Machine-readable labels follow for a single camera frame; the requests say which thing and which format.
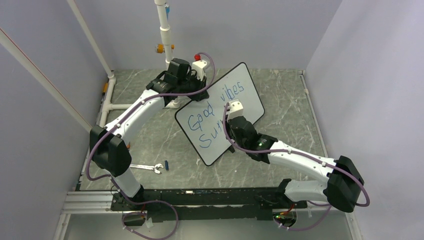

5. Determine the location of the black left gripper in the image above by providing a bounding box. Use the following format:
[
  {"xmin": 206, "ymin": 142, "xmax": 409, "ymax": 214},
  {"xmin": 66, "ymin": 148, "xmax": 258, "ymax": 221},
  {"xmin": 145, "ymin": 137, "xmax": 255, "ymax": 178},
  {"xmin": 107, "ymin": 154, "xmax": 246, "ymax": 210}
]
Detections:
[{"xmin": 177, "ymin": 71, "xmax": 209, "ymax": 102}]

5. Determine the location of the white whiteboard black frame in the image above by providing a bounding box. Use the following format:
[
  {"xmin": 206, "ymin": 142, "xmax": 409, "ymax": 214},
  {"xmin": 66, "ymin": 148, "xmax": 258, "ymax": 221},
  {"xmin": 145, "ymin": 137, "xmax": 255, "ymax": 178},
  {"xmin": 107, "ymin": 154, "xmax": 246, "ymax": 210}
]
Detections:
[{"xmin": 174, "ymin": 62, "xmax": 265, "ymax": 166}]

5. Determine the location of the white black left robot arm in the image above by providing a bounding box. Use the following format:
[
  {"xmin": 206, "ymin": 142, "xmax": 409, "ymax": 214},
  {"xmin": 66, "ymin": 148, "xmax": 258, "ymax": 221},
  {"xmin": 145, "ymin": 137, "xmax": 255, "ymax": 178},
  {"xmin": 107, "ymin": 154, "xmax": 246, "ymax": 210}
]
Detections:
[{"xmin": 88, "ymin": 57, "xmax": 214, "ymax": 210}]

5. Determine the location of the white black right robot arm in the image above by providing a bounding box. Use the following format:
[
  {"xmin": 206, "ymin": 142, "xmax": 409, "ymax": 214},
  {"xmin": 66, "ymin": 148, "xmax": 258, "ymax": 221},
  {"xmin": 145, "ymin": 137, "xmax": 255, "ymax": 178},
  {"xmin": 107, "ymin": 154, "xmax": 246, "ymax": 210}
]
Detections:
[{"xmin": 224, "ymin": 116, "xmax": 370, "ymax": 213}]

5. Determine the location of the yellow pipe clamp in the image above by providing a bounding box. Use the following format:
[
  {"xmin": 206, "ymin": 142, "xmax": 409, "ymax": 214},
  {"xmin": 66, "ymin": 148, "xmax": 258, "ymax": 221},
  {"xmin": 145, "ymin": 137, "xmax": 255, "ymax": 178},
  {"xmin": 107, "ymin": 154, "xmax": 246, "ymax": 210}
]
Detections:
[{"xmin": 154, "ymin": 43, "xmax": 166, "ymax": 54}]

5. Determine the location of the blue marker cap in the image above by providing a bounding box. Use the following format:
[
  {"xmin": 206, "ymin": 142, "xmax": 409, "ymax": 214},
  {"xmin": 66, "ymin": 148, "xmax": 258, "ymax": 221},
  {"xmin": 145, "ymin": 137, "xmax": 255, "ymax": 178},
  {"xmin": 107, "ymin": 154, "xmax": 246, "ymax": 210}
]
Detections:
[{"xmin": 164, "ymin": 160, "xmax": 169, "ymax": 171}]

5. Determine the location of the silver wrench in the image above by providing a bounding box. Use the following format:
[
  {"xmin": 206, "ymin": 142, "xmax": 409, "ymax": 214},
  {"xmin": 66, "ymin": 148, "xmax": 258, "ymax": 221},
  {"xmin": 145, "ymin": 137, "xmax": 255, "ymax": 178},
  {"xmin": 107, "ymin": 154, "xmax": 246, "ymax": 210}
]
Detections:
[{"xmin": 130, "ymin": 163, "xmax": 164, "ymax": 174}]

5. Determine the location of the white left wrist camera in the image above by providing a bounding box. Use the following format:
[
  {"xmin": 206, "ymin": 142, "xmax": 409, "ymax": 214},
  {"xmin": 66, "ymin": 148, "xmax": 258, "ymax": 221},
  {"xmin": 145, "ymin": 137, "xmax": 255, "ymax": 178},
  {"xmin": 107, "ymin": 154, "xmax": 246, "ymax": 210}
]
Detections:
[{"xmin": 191, "ymin": 59, "xmax": 210, "ymax": 81}]

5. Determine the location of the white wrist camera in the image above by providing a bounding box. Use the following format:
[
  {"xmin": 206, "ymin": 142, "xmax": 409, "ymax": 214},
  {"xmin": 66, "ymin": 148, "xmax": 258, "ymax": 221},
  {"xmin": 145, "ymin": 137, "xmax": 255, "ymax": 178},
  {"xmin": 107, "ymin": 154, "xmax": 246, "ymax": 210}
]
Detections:
[
  {"xmin": 191, "ymin": 59, "xmax": 210, "ymax": 81},
  {"xmin": 226, "ymin": 99, "xmax": 244, "ymax": 121}
]

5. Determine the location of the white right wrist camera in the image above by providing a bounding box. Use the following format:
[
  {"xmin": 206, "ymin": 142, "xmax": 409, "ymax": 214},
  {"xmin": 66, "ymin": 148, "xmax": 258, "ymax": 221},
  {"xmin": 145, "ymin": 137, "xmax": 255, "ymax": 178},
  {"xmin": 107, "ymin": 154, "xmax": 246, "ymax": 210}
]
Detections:
[{"xmin": 226, "ymin": 99, "xmax": 244, "ymax": 121}]

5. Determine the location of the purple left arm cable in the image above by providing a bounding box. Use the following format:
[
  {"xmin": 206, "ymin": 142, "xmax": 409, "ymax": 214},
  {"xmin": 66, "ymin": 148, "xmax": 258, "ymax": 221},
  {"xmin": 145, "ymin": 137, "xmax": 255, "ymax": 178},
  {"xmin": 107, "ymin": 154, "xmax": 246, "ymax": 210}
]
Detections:
[{"xmin": 85, "ymin": 51, "xmax": 216, "ymax": 240}]

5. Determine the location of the aluminium extrusion frame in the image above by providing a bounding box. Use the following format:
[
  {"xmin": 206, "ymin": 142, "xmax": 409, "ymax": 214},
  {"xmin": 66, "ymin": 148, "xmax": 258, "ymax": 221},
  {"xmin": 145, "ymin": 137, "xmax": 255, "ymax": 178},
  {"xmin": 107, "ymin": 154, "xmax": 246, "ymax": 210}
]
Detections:
[{"xmin": 53, "ymin": 191, "xmax": 113, "ymax": 240}]

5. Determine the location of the white PVC pipe frame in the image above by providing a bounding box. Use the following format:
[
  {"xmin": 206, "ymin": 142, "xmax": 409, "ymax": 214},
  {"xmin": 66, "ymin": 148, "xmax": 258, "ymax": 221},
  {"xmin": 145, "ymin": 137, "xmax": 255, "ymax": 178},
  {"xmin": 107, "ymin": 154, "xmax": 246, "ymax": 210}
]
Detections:
[{"xmin": 0, "ymin": 0, "xmax": 172, "ymax": 132}]

